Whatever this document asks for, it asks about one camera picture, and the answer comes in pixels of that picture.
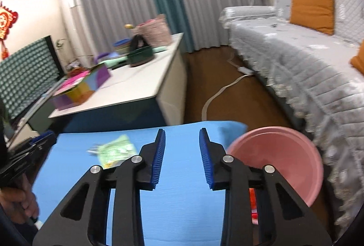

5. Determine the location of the red wall decoration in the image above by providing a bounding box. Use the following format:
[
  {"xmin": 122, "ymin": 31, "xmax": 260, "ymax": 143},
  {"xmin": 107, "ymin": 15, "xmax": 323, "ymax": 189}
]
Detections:
[{"xmin": 0, "ymin": 2, "xmax": 19, "ymax": 61}]

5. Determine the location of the grey tv cabinet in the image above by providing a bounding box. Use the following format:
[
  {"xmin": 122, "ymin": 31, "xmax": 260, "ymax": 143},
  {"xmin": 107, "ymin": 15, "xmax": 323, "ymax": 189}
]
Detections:
[{"xmin": 6, "ymin": 78, "xmax": 69, "ymax": 147}]

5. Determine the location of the black television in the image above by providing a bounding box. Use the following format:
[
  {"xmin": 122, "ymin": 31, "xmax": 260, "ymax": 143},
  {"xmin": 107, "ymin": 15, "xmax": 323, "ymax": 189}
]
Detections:
[{"xmin": 45, "ymin": 35, "xmax": 65, "ymax": 78}]

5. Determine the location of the green checked cloth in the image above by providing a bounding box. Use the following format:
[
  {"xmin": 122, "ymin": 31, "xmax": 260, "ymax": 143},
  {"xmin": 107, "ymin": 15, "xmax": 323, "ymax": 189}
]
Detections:
[{"xmin": 0, "ymin": 37, "xmax": 56, "ymax": 121}]

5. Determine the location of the stack of colourful bowls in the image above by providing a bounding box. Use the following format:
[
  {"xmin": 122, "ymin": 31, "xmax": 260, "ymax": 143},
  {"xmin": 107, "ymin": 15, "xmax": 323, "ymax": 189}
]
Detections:
[{"xmin": 113, "ymin": 38, "xmax": 132, "ymax": 56}]

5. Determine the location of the white coffee table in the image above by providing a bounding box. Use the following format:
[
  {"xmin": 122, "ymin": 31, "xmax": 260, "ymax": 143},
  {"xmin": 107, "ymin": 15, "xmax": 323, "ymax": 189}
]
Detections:
[{"xmin": 48, "ymin": 32, "xmax": 188, "ymax": 133}]

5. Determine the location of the dark green bag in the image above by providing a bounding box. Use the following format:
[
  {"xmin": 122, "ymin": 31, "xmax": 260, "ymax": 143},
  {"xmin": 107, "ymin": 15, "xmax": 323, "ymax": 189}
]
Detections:
[{"xmin": 126, "ymin": 35, "xmax": 155, "ymax": 68}]

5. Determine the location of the purple plastic bowl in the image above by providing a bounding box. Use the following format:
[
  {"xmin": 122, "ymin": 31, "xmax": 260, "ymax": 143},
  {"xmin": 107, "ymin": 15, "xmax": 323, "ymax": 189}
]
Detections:
[{"xmin": 95, "ymin": 52, "xmax": 117, "ymax": 63}]

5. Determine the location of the dark red box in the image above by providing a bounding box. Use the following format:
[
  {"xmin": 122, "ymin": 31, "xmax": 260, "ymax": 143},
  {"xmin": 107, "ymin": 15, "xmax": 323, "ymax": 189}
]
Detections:
[{"xmin": 67, "ymin": 67, "xmax": 88, "ymax": 77}]

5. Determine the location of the white standing air conditioner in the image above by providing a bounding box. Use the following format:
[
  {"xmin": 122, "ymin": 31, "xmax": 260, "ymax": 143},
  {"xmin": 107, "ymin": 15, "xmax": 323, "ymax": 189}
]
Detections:
[{"xmin": 61, "ymin": 0, "xmax": 86, "ymax": 67}]

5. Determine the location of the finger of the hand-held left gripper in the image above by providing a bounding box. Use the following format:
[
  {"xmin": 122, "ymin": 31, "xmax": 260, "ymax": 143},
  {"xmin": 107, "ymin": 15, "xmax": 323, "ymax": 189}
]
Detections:
[
  {"xmin": 15, "ymin": 141, "xmax": 55, "ymax": 168},
  {"xmin": 28, "ymin": 130, "xmax": 56, "ymax": 147}
]

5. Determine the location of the orange cushion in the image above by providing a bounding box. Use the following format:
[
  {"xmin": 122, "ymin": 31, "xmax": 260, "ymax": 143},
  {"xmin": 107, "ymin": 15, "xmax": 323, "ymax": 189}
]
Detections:
[
  {"xmin": 289, "ymin": 0, "xmax": 334, "ymax": 35},
  {"xmin": 350, "ymin": 40, "xmax": 364, "ymax": 76}
]

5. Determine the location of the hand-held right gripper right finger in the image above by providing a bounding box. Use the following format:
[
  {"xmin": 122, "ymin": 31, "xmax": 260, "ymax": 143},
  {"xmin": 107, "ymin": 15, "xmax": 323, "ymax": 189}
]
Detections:
[{"xmin": 198, "ymin": 128, "xmax": 333, "ymax": 246}]

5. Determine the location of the grey quilted sofa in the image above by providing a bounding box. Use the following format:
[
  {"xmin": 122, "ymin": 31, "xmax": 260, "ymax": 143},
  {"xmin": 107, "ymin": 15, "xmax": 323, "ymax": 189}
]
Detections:
[{"xmin": 219, "ymin": 0, "xmax": 364, "ymax": 241}]

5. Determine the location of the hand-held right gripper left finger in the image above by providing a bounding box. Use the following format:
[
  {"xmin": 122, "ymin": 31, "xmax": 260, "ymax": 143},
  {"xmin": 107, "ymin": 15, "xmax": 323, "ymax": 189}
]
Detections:
[{"xmin": 33, "ymin": 129, "xmax": 166, "ymax": 246}]

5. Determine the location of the person's left hand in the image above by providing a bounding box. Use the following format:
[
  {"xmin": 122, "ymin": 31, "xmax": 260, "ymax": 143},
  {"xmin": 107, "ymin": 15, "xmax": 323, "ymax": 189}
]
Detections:
[{"xmin": 0, "ymin": 176, "xmax": 40, "ymax": 225}]

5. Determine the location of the pink plastic basin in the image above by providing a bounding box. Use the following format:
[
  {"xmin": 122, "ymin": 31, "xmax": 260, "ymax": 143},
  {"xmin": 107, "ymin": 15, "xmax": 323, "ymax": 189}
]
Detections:
[{"xmin": 227, "ymin": 126, "xmax": 325, "ymax": 225}]

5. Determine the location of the green snack packet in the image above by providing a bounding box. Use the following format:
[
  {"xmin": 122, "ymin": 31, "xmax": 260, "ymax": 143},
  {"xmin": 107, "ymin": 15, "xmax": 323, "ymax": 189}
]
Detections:
[{"xmin": 87, "ymin": 134, "xmax": 135, "ymax": 169}]

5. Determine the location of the teal curtain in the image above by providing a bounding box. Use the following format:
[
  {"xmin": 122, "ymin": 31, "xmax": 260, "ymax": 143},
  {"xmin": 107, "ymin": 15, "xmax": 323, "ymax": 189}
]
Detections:
[{"xmin": 141, "ymin": 0, "xmax": 197, "ymax": 53}]

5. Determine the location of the white power cable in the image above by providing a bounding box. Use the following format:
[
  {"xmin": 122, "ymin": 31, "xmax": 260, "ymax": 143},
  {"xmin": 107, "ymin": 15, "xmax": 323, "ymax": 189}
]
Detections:
[{"xmin": 201, "ymin": 54, "xmax": 248, "ymax": 121}]

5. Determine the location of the green houseplant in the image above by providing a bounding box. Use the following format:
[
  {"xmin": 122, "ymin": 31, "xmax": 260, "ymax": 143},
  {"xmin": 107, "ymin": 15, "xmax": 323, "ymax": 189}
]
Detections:
[{"xmin": 55, "ymin": 38, "xmax": 70, "ymax": 50}]

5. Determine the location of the pink woven basket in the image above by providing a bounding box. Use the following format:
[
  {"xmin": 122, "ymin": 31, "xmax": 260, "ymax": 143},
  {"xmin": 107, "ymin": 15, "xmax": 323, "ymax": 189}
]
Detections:
[{"xmin": 131, "ymin": 14, "xmax": 173, "ymax": 48}]

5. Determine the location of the blue mat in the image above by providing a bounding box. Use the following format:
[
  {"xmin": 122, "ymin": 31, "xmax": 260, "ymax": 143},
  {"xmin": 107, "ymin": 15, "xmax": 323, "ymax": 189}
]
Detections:
[{"xmin": 31, "ymin": 120, "xmax": 248, "ymax": 246}]

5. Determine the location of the colourful cardboard box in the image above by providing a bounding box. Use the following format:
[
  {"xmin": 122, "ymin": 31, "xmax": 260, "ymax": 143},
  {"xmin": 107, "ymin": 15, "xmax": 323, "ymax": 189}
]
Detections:
[{"xmin": 51, "ymin": 64, "xmax": 112, "ymax": 110}]

